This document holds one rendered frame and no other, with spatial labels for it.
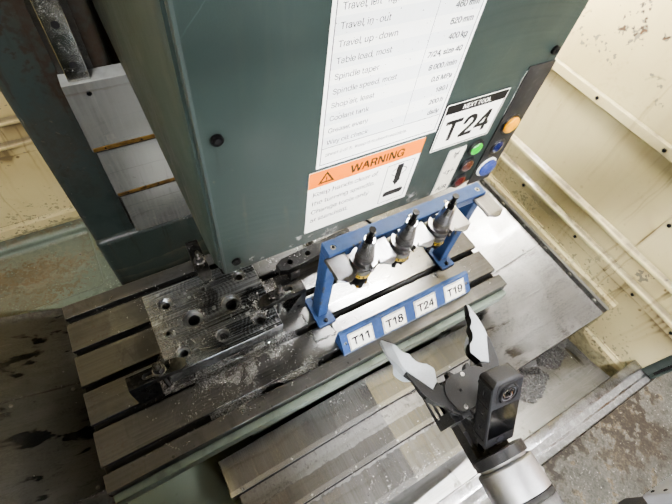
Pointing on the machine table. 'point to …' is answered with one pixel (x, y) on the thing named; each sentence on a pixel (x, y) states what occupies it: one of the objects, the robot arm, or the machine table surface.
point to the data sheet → (390, 71)
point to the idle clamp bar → (303, 257)
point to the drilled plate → (240, 323)
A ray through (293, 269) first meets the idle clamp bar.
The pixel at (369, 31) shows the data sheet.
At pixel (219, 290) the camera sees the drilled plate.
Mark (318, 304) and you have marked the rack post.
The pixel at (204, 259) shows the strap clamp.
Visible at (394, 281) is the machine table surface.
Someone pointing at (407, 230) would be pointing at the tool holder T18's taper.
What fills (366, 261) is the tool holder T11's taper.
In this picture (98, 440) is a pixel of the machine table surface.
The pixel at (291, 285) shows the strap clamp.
